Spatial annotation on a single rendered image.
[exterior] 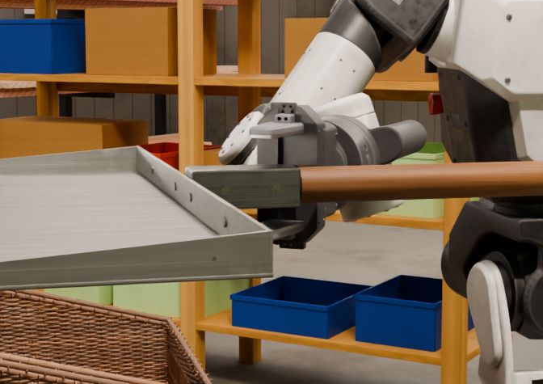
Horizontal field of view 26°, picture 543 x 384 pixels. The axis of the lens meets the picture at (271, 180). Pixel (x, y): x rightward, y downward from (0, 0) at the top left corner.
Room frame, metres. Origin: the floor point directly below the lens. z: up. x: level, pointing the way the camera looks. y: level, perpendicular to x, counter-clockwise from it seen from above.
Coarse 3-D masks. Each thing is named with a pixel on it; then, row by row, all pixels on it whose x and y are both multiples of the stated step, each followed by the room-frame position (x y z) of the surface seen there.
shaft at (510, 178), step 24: (312, 168) 0.96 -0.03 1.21; (336, 168) 0.96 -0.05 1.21; (360, 168) 0.97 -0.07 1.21; (384, 168) 0.97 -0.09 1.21; (408, 168) 0.98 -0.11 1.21; (432, 168) 0.98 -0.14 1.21; (456, 168) 0.99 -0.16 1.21; (480, 168) 0.99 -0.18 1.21; (504, 168) 1.00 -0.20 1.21; (528, 168) 1.00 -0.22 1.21; (312, 192) 0.95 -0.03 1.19; (336, 192) 0.96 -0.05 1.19; (360, 192) 0.96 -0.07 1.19; (384, 192) 0.97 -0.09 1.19; (408, 192) 0.97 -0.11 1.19; (432, 192) 0.98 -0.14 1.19; (456, 192) 0.98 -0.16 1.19; (480, 192) 0.99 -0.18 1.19; (504, 192) 1.00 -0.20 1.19; (528, 192) 1.00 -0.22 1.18
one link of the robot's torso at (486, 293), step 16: (480, 272) 1.56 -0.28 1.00; (496, 272) 1.54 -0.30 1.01; (480, 288) 1.55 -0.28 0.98; (496, 288) 1.53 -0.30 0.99; (480, 304) 1.55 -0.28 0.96; (496, 304) 1.52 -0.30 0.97; (480, 320) 1.55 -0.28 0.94; (496, 320) 1.52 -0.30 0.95; (480, 336) 1.55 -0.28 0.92; (496, 336) 1.51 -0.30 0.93; (480, 352) 1.57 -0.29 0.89; (496, 352) 1.51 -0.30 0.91; (480, 368) 1.57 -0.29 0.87; (496, 368) 1.52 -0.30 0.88; (512, 368) 1.50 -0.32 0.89
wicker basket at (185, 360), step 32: (0, 320) 2.33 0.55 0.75; (32, 320) 2.35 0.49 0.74; (64, 320) 2.36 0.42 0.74; (96, 320) 2.37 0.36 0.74; (128, 320) 2.39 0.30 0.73; (160, 320) 2.40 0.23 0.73; (0, 352) 1.81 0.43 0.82; (32, 352) 2.34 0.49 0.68; (64, 352) 2.36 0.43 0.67; (96, 352) 2.37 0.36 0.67; (128, 352) 2.39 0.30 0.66; (160, 352) 2.40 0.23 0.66
